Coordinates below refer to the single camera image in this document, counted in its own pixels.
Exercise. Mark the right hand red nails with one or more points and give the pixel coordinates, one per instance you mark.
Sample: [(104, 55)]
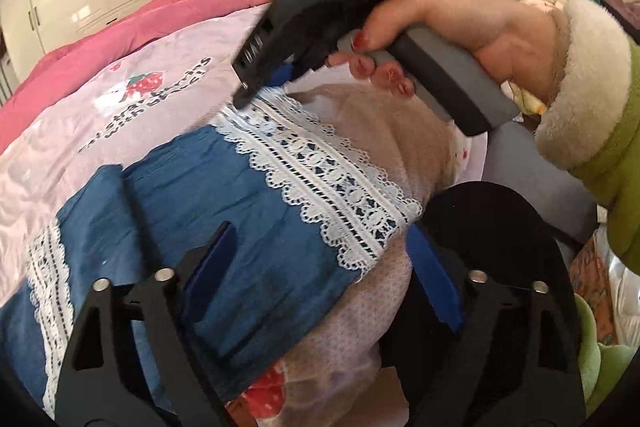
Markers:
[(511, 40)]

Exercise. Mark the pink strawberry print quilt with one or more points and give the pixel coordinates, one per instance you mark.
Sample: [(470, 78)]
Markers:
[(172, 86)]

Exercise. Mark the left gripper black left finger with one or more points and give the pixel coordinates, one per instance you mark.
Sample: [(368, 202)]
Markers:
[(131, 361)]

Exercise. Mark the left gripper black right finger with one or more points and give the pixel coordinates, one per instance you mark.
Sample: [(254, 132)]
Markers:
[(512, 361)]

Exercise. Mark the green sleeve fleece cuff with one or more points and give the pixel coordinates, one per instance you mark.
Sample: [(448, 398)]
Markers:
[(591, 128)]

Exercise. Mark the blue denim pants lace trim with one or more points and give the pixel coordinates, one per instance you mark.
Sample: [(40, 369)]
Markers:
[(320, 188)]

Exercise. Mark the pink folded blanket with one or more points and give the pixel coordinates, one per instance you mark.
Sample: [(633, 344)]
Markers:
[(64, 70)]

